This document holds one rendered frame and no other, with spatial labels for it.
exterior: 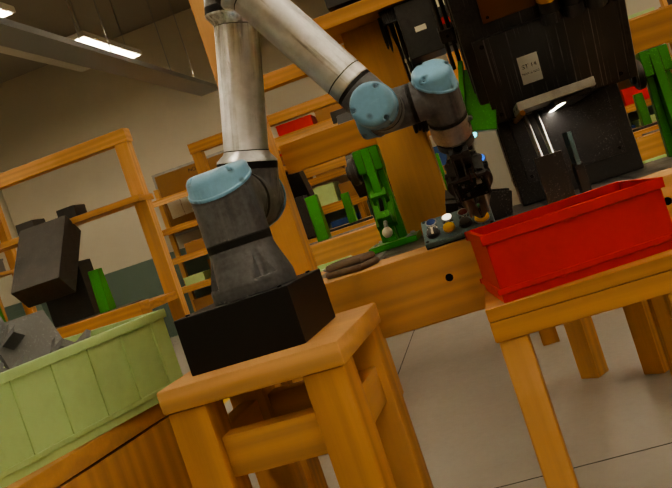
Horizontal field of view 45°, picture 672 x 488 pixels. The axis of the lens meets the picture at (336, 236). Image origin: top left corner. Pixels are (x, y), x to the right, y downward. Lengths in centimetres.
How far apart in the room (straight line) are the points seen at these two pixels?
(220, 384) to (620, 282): 66
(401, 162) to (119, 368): 105
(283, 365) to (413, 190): 110
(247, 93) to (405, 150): 84
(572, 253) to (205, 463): 69
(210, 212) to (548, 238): 57
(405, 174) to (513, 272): 95
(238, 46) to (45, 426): 75
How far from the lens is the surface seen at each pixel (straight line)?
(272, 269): 138
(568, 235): 141
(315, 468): 188
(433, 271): 169
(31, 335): 187
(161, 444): 169
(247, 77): 155
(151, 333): 168
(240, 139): 153
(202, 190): 140
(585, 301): 140
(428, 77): 145
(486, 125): 192
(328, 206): 893
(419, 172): 229
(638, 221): 144
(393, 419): 153
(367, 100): 133
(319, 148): 242
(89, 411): 155
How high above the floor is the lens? 104
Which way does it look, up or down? 2 degrees down
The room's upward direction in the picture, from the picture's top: 19 degrees counter-clockwise
